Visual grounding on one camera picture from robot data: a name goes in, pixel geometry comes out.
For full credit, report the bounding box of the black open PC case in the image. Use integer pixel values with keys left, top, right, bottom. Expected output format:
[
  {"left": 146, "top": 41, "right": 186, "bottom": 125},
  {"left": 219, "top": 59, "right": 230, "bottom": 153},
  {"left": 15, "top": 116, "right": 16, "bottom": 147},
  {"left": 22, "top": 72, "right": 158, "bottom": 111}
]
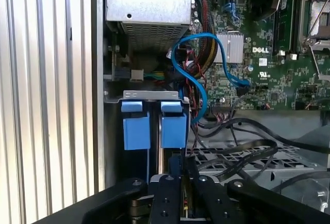
[{"left": 90, "top": 0, "right": 330, "bottom": 224}]

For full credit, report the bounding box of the blue data wire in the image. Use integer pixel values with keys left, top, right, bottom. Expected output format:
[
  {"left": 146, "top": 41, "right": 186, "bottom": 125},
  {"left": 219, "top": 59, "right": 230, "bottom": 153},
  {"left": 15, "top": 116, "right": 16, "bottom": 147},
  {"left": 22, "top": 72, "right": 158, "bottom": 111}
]
[{"left": 170, "top": 32, "right": 252, "bottom": 126}]

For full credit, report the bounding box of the grey metal disk bay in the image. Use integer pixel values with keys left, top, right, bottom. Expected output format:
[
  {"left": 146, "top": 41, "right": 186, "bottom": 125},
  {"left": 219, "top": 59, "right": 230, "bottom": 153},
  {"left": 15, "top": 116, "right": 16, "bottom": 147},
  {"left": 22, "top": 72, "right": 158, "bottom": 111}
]
[{"left": 103, "top": 89, "right": 330, "bottom": 212}]

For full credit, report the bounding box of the silver power supply box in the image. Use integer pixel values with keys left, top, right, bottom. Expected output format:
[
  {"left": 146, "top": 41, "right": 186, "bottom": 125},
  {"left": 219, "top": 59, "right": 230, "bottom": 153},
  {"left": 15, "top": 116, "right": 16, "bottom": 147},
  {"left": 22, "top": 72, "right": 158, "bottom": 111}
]
[{"left": 104, "top": 0, "right": 193, "bottom": 52}]

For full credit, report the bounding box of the hard disk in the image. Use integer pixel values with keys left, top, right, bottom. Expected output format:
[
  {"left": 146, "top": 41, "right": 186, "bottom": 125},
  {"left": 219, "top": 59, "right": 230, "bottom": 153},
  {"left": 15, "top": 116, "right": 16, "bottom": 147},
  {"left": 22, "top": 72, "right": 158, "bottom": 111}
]
[
  {"left": 159, "top": 100, "right": 190, "bottom": 183},
  {"left": 120, "top": 100, "right": 152, "bottom": 183}
]

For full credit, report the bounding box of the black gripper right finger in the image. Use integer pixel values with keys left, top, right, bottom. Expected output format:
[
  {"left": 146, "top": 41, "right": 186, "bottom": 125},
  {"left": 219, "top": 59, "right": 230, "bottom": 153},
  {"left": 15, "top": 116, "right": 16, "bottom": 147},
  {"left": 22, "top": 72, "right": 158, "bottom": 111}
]
[{"left": 186, "top": 156, "right": 330, "bottom": 224}]

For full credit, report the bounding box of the thin metal locking lever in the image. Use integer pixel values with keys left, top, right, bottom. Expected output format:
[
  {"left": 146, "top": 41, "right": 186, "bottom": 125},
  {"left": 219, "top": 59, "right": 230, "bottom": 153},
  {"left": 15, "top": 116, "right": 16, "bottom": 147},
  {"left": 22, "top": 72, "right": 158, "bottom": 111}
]
[{"left": 309, "top": 2, "right": 330, "bottom": 37}]

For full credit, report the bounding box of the silver chipset heatsink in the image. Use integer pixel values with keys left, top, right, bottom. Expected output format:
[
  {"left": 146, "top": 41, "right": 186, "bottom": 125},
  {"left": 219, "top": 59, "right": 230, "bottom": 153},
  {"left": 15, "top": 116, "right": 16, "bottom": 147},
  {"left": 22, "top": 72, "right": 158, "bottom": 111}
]
[{"left": 215, "top": 32, "right": 244, "bottom": 64}]

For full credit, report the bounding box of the green motherboard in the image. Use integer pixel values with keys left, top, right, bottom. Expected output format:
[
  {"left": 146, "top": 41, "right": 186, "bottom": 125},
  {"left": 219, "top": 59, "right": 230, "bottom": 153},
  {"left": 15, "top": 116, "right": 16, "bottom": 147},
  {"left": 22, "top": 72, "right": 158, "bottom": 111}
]
[{"left": 190, "top": 0, "right": 330, "bottom": 111}]

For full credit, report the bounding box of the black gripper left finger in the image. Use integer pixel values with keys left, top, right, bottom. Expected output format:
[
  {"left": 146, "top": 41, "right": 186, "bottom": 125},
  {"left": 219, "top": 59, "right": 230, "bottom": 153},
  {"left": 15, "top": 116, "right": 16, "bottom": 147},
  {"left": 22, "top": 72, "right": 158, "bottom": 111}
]
[{"left": 32, "top": 156, "right": 185, "bottom": 224}]

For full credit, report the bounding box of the braided power cable bundle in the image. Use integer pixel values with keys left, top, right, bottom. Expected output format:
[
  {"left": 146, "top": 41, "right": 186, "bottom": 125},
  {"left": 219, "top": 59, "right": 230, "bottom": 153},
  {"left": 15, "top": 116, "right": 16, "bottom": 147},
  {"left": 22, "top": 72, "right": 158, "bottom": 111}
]
[{"left": 192, "top": 0, "right": 222, "bottom": 80}]

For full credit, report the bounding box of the CPU socket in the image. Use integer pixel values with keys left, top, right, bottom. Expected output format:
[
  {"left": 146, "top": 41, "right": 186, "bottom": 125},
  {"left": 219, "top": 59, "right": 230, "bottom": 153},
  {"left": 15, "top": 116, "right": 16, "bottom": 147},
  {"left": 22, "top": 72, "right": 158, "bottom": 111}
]
[{"left": 299, "top": 0, "right": 330, "bottom": 54}]

